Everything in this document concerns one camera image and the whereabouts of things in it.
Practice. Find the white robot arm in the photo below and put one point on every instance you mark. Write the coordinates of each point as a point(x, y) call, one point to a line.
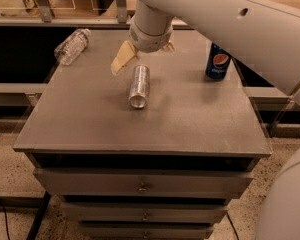
point(262, 34)

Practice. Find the grey drawer cabinet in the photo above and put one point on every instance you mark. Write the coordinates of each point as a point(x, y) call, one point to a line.
point(166, 171)

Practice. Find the silver redbull can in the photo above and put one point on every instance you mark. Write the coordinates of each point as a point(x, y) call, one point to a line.
point(140, 87)

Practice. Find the clear plastic water bottle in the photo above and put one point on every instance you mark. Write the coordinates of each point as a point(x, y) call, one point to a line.
point(72, 46)

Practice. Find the blue pepsi can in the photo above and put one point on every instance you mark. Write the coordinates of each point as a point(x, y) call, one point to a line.
point(218, 63)

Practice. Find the metal railing frame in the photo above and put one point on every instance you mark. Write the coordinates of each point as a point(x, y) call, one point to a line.
point(66, 13)

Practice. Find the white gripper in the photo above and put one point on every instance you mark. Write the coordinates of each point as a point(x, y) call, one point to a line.
point(150, 40)

